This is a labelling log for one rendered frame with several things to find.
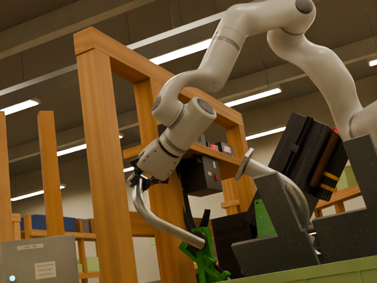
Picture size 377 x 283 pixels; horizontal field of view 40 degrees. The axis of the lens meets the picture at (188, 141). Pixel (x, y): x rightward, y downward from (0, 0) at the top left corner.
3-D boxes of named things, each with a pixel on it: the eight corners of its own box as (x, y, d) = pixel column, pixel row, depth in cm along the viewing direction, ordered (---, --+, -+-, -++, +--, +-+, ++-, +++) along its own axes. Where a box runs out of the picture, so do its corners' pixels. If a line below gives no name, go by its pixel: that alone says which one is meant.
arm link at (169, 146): (189, 140, 150) (183, 146, 151) (164, 124, 147) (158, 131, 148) (190, 156, 143) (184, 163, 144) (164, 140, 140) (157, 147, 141)
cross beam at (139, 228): (245, 237, 298) (242, 222, 300) (111, 233, 185) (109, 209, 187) (237, 238, 300) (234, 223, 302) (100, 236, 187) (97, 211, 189)
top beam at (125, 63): (244, 127, 321) (241, 113, 323) (93, 47, 190) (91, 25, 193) (230, 131, 324) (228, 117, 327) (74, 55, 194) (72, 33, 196)
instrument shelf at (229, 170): (256, 171, 280) (254, 164, 281) (176, 143, 202) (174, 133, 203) (215, 182, 291) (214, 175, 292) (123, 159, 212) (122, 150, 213)
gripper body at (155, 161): (186, 146, 150) (164, 172, 155) (157, 128, 147) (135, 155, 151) (187, 161, 144) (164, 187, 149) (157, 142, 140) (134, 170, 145)
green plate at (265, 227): (292, 247, 213) (285, 200, 223) (285, 242, 207) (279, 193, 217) (266, 253, 218) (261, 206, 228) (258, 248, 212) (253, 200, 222)
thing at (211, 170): (224, 191, 235) (218, 159, 239) (208, 187, 220) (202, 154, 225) (200, 197, 240) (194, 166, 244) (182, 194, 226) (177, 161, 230)
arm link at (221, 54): (201, 18, 143) (156, 112, 133) (246, 50, 148) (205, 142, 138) (186, 28, 151) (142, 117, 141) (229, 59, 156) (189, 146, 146)
